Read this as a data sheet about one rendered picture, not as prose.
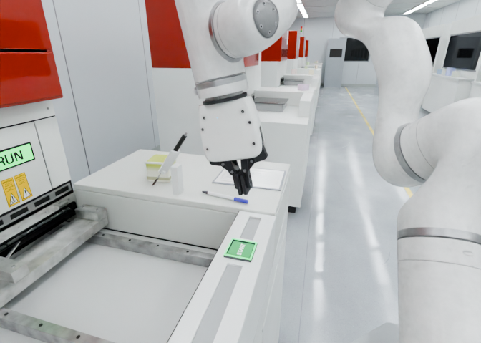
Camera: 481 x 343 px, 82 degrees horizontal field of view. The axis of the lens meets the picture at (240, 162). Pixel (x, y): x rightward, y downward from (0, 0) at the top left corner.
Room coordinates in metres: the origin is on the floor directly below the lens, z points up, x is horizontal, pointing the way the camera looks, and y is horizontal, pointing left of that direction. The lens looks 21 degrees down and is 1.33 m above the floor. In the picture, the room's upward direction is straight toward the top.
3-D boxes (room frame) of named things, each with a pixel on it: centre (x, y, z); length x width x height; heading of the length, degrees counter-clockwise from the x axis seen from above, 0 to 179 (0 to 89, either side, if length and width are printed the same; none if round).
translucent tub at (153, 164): (0.81, 0.25, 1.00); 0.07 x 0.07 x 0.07; 83
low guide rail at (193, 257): (0.63, 0.27, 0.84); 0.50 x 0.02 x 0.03; 74
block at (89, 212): (0.71, 0.44, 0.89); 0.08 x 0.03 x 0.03; 74
